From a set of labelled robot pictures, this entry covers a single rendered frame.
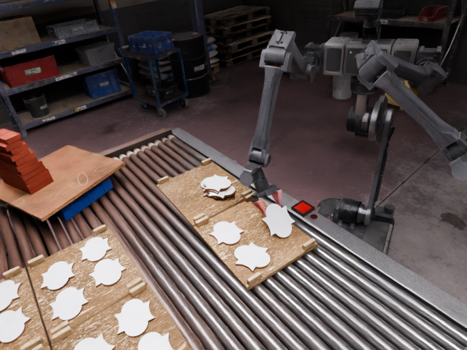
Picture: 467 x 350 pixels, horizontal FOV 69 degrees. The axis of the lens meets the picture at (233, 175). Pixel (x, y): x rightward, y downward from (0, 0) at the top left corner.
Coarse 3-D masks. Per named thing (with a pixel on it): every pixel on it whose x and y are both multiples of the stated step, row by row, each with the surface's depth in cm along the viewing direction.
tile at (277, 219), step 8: (272, 208) 140; (280, 208) 141; (272, 216) 139; (280, 216) 140; (288, 216) 141; (272, 224) 138; (280, 224) 139; (288, 224) 140; (272, 232) 137; (280, 232) 138; (288, 232) 139
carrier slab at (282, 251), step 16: (240, 208) 157; (256, 208) 156; (208, 224) 150; (240, 224) 148; (256, 224) 147; (208, 240) 142; (240, 240) 140; (256, 240) 139; (272, 240) 138; (288, 240) 137; (304, 240) 137; (224, 256) 133; (272, 256) 131; (288, 256) 130; (240, 272) 126; (256, 272) 126; (272, 272) 125
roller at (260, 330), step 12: (120, 180) 190; (132, 192) 179; (144, 204) 169; (156, 216) 160; (168, 228) 152; (180, 240) 145; (192, 252) 139; (192, 264) 137; (204, 264) 133; (204, 276) 130; (216, 276) 128; (216, 288) 125; (228, 288) 123; (228, 300) 120; (240, 300) 119; (240, 312) 115; (252, 312) 115; (252, 324) 111; (264, 336) 107; (276, 348) 103
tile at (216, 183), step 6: (204, 180) 168; (210, 180) 168; (216, 180) 167; (222, 180) 167; (228, 180) 166; (204, 186) 165; (210, 186) 163; (216, 186) 163; (222, 186) 162; (228, 186) 162
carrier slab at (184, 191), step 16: (176, 176) 184; (192, 176) 182; (208, 176) 181; (224, 176) 180; (176, 192) 172; (192, 192) 170; (240, 192) 167; (192, 208) 160; (208, 208) 159; (224, 208) 158; (192, 224) 151
